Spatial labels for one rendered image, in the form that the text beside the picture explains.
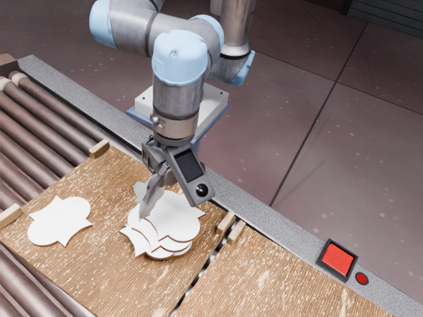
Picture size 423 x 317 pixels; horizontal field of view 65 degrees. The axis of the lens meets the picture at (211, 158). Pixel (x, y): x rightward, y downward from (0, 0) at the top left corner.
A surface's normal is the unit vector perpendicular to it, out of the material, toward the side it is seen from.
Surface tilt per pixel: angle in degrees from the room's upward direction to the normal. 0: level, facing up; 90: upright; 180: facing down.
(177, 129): 90
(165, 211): 0
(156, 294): 0
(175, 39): 0
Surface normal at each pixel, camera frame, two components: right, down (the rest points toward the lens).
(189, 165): 0.43, -0.24
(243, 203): 0.14, -0.69
